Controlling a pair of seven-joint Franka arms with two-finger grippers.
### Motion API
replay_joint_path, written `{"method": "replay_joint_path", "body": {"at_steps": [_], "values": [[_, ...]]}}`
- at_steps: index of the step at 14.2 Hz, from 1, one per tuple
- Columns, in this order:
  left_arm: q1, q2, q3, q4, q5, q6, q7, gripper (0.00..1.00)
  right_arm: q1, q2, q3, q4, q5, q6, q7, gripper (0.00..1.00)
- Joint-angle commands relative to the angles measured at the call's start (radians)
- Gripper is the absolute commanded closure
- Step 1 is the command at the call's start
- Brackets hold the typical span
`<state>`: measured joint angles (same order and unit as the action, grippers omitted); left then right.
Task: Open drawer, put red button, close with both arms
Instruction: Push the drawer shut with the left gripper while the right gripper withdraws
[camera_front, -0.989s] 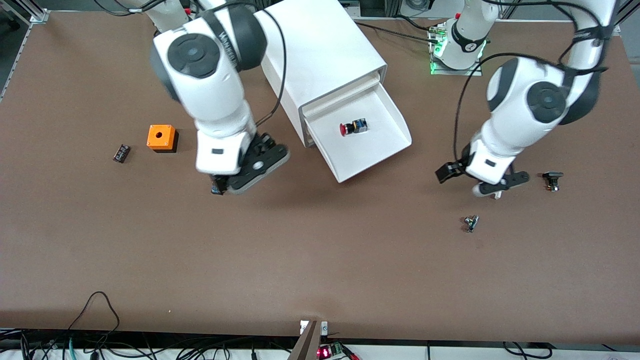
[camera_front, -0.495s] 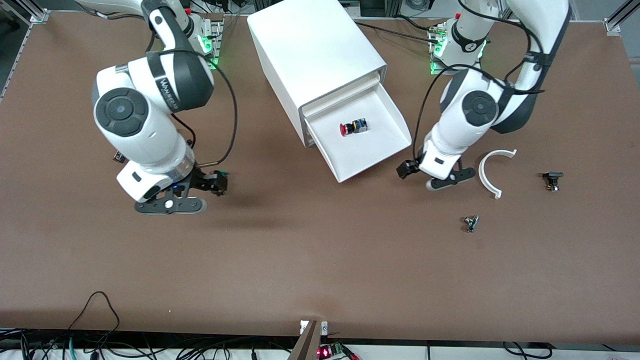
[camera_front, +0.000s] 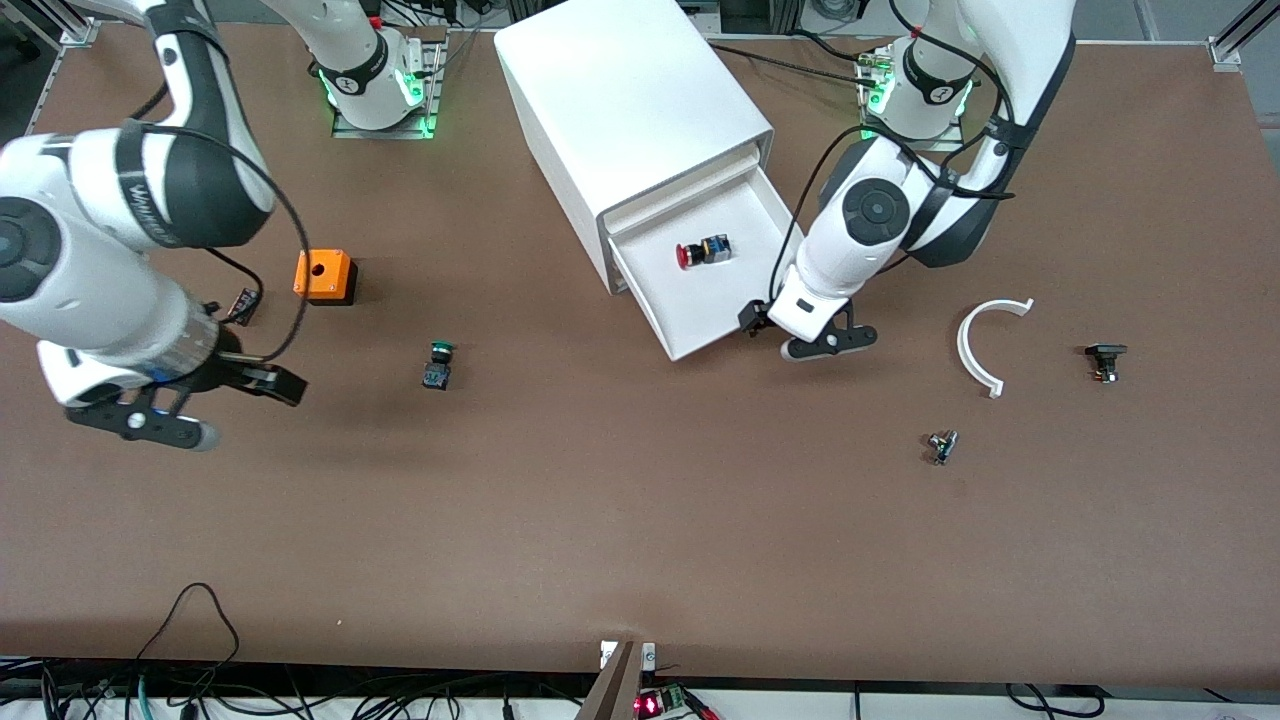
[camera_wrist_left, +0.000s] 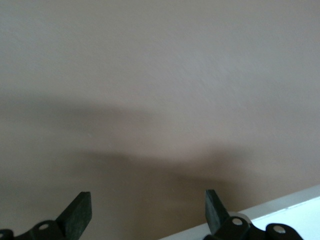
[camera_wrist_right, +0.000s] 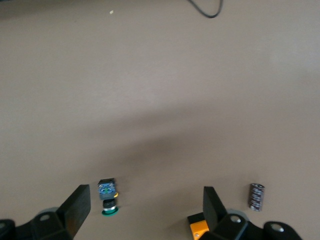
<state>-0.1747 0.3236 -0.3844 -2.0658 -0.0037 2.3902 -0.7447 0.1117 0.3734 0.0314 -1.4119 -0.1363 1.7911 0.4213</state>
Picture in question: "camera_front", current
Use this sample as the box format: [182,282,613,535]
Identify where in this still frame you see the black curled cable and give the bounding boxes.
[1004,682,1103,720]

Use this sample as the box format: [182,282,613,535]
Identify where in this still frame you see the grey camera post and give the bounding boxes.
[574,640,643,720]

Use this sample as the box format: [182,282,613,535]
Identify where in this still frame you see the red push button switch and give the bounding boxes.
[675,235,732,272]

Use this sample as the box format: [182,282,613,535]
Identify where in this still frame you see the aluminium frame profile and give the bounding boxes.
[1207,0,1280,71]
[20,0,102,136]

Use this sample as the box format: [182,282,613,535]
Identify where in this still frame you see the circuit board with red light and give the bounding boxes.
[634,685,693,720]

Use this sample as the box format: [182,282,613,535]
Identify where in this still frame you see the white curved plastic arc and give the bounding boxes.
[956,298,1035,400]

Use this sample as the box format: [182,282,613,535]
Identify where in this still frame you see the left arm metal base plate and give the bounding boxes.
[858,44,967,153]

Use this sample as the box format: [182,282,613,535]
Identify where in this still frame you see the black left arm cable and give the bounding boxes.
[764,0,1022,303]

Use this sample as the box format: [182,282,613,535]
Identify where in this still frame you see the black looped cable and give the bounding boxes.
[134,582,242,691]

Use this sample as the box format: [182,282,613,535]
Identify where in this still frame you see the orange box with hole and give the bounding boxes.
[293,249,358,307]

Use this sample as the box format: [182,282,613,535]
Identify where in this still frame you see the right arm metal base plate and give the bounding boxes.
[331,28,447,140]

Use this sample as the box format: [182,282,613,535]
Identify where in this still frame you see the black cable bundle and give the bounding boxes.
[0,655,601,720]

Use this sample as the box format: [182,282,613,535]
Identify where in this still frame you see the black selector switch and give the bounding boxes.
[1085,343,1129,385]

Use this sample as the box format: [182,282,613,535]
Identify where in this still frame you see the black cable on table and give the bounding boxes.
[704,38,883,81]

